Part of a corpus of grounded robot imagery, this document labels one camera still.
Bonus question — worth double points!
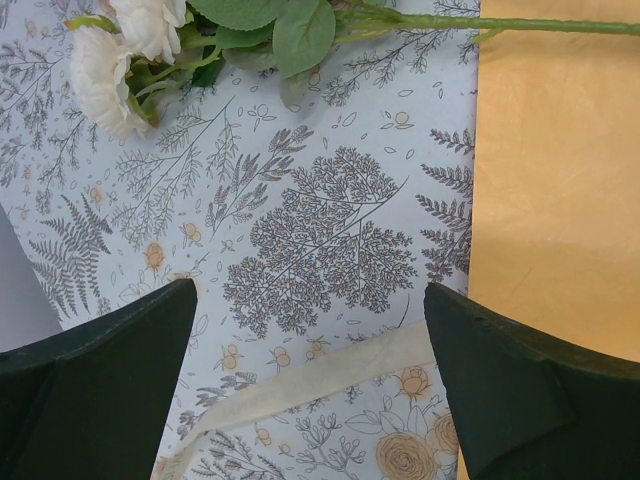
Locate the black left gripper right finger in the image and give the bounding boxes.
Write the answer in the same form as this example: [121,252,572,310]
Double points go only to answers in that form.
[424,283,639,479]

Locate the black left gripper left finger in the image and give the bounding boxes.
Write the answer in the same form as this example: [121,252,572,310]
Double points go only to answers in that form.
[1,279,197,480]

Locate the cream printed ribbon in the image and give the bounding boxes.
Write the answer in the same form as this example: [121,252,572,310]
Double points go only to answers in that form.
[152,321,433,479]

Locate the orange paper bouquet wrap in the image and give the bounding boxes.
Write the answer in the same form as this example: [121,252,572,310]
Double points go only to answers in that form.
[469,32,639,360]

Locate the artificial flower bunch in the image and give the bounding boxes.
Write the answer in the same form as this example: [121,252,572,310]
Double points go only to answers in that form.
[64,0,639,140]

